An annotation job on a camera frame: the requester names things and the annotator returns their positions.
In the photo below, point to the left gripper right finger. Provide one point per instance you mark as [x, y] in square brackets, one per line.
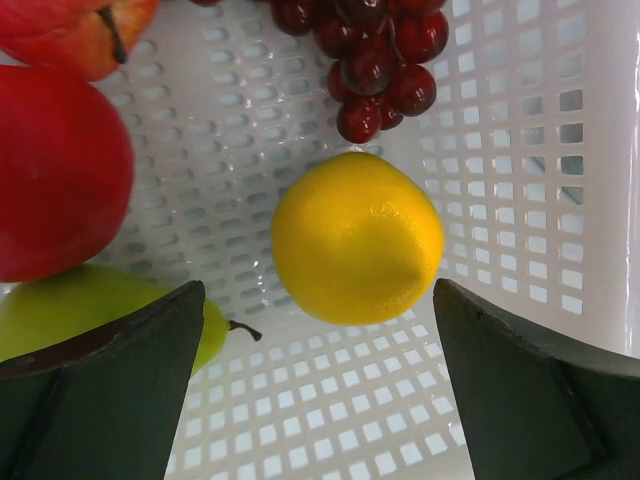
[534, 403]

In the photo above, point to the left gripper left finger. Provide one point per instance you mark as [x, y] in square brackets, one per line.
[104, 404]

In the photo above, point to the yellow green pear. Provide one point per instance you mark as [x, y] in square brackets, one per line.
[39, 314]

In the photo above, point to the yellow green mango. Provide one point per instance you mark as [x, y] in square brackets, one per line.
[356, 241]

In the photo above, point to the red green apple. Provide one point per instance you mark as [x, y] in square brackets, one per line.
[67, 167]

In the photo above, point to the white plastic basket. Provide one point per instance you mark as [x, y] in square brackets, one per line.
[530, 154]

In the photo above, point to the small red apple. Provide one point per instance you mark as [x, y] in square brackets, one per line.
[89, 38]

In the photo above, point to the dark purple grape bunch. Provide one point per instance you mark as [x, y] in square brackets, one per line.
[379, 51]

